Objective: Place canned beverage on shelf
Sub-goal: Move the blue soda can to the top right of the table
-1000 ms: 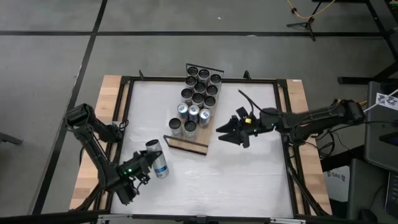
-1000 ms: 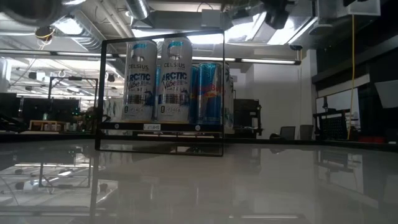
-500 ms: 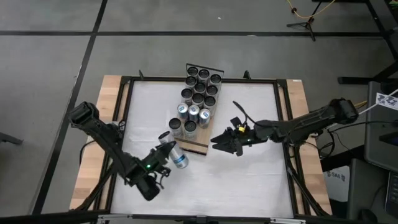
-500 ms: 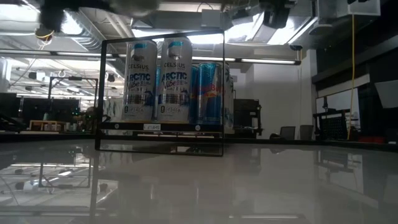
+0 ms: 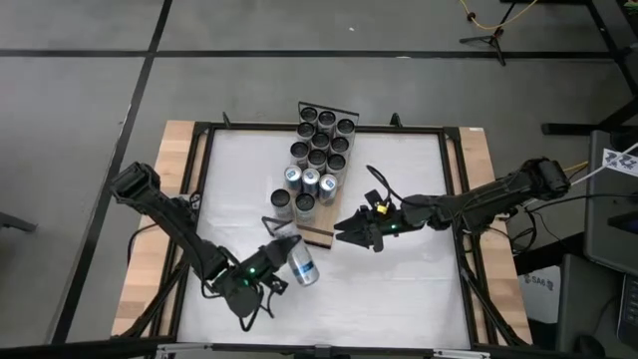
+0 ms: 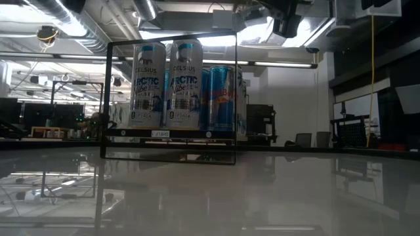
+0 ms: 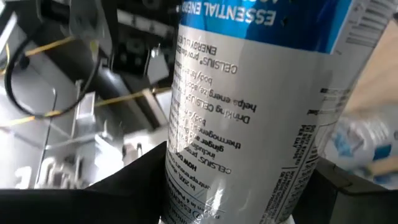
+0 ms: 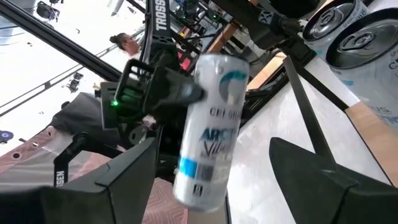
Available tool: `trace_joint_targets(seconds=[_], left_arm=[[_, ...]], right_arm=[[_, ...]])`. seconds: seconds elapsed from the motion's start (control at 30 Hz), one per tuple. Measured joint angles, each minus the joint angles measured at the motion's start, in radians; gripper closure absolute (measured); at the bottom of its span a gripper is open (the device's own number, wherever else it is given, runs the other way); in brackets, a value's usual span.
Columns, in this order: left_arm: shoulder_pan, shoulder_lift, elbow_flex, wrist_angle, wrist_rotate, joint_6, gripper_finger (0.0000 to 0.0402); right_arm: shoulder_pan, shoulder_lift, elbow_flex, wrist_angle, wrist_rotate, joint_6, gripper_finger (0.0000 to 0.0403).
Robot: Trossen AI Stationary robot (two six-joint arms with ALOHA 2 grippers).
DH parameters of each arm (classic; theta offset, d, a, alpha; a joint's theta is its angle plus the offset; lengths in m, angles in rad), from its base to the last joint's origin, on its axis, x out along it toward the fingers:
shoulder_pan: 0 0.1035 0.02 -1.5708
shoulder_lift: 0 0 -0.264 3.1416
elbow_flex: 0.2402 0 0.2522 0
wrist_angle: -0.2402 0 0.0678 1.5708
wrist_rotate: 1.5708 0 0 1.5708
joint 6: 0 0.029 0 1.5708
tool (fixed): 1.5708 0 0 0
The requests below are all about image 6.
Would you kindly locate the Celsius Arctic Vibe can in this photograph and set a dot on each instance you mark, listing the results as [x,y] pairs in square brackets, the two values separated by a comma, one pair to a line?
[147,95]
[183,95]

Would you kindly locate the black cabinet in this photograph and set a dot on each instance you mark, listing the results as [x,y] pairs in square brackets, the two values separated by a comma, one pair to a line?
[262,119]

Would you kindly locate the grey waste bin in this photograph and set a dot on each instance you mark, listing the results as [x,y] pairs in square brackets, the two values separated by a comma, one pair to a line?
[304,139]
[323,139]

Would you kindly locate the black cart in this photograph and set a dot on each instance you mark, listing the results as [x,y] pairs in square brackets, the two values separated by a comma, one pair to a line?
[352,128]

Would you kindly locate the white paper sheet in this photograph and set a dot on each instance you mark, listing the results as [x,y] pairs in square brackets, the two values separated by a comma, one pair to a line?
[410,98]

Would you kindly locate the wooden side table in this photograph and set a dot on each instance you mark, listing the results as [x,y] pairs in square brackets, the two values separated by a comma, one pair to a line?
[49,128]

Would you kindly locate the black metal table frame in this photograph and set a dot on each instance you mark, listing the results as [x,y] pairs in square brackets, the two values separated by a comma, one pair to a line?
[295,149]

